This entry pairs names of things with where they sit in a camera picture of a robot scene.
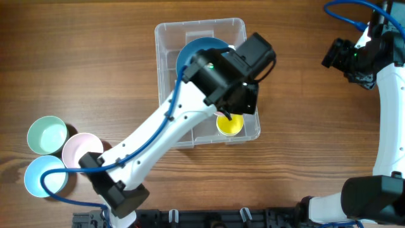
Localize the yellow cup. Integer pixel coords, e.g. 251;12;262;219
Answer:
216;114;244;136

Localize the clear plastic storage container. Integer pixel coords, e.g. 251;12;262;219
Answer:
155;18;261;149

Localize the pink bowl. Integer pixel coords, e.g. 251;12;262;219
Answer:
61;133;104;168

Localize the green bowl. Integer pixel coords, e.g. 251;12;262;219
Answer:
27;116;70;155

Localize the light blue bowl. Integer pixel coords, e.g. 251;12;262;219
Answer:
24;155;68;198

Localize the pink cup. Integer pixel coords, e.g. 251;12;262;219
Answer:
215;111;225;117

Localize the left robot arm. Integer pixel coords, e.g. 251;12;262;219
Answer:
79;46;275;227

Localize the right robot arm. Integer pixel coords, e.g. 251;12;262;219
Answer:
296;20;404;227

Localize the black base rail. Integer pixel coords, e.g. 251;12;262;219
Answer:
72;207;365;228

